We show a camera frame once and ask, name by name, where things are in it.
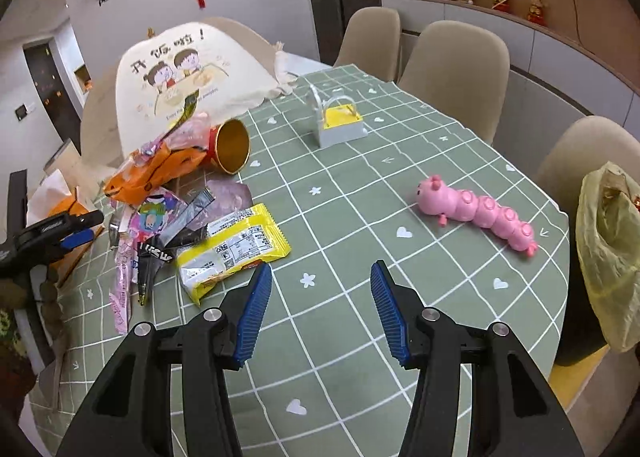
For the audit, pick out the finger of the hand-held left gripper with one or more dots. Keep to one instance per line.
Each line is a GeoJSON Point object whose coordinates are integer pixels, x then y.
{"type": "Point", "coordinates": [77, 238]}

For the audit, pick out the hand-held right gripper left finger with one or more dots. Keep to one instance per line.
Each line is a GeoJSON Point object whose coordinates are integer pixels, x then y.
{"type": "Point", "coordinates": [255, 307]}

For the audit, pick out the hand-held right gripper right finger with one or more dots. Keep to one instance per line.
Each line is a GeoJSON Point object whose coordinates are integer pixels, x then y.
{"type": "Point", "coordinates": [387, 307]}

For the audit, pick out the yellow snack packet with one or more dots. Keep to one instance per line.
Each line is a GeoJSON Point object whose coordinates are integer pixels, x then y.
{"type": "Point", "coordinates": [235, 249]}

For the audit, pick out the purple foil wrapper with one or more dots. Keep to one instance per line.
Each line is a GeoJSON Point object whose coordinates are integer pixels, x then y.
{"type": "Point", "coordinates": [227, 194]}

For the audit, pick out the yellow-green plastic bag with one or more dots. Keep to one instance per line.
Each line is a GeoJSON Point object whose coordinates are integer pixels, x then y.
{"type": "Point", "coordinates": [607, 257]}

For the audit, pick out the orange tissue box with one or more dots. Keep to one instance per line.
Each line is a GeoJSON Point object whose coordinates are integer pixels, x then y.
{"type": "Point", "coordinates": [52, 194]}

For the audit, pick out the long pink wrapper strip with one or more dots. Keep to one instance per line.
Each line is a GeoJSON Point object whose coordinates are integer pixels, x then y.
{"type": "Point", "coordinates": [122, 287]}

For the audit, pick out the colourful pink cartoon packet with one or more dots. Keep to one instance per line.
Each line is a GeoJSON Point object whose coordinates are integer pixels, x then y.
{"type": "Point", "coordinates": [152, 219]}

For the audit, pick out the black foil wrapper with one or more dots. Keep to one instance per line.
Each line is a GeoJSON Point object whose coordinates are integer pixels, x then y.
{"type": "Point", "coordinates": [160, 254]}

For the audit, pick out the orange snack wrapper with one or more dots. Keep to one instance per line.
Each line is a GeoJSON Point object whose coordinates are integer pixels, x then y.
{"type": "Point", "coordinates": [145, 174]}

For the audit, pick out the dark grey foil wrapper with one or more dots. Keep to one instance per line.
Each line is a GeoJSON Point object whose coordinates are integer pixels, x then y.
{"type": "Point", "coordinates": [192, 212]}

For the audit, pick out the green checked tablecloth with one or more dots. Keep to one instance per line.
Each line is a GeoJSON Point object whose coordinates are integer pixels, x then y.
{"type": "Point", "coordinates": [350, 197]}

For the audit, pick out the pink caterpillar toy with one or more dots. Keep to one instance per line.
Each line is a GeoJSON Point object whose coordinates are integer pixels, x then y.
{"type": "Point", "coordinates": [475, 209]}

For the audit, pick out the black door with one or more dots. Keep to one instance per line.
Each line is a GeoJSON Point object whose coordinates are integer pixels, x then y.
{"type": "Point", "coordinates": [52, 79]}

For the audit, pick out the red paper cup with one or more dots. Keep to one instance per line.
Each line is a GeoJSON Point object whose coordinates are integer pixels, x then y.
{"type": "Point", "coordinates": [227, 144]}

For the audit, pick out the grey and yellow toy basket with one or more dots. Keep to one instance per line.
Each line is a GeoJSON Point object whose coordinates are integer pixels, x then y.
{"type": "Point", "coordinates": [337, 124]}

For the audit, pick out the white sideboard cabinet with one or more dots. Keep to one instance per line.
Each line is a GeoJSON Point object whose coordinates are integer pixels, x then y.
{"type": "Point", "coordinates": [545, 52]}

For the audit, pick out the black wall switch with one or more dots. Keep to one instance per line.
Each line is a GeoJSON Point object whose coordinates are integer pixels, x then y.
{"type": "Point", "coordinates": [22, 111]}

